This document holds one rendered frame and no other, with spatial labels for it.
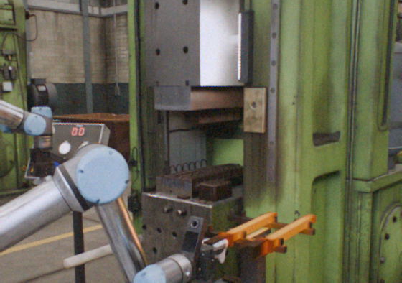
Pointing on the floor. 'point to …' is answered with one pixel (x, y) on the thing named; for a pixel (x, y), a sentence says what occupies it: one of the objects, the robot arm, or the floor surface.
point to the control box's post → (78, 243)
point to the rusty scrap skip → (117, 133)
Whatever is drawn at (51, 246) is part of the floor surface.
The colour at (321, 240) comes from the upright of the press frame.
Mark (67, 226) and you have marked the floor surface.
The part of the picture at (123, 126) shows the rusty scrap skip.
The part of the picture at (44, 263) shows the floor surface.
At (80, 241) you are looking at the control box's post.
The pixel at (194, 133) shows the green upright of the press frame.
